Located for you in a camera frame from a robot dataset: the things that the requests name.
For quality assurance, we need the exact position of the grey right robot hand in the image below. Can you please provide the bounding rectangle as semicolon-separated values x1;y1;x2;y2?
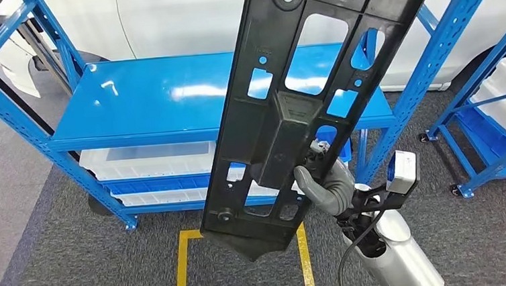
291;139;342;203

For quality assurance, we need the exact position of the black plastic panel part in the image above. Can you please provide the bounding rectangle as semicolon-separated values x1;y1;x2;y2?
183;0;463;267

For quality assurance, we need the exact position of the blue metal shelf rack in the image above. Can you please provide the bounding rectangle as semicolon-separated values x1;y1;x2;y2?
0;0;506;241

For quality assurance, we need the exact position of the blue shelf rack on casters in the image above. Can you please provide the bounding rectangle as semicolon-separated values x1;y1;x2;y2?
411;5;506;202

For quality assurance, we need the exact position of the blue plastic bin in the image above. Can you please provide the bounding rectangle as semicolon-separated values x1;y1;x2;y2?
99;171;215;197
314;124;353;165

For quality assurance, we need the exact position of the yellow tape floor square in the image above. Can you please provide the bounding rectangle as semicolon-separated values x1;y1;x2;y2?
170;220;317;286

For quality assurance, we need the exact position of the black pole stand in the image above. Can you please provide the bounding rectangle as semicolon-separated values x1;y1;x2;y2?
0;38;116;225

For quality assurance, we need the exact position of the white car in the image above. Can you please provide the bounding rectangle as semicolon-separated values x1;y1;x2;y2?
0;0;506;122

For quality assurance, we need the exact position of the grey metal stand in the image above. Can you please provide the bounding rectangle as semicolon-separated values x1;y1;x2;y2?
0;1;74;100

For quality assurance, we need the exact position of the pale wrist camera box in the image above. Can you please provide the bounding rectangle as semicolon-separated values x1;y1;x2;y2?
356;149;423;213

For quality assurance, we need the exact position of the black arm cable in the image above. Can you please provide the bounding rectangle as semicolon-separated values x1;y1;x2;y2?
332;208;393;286

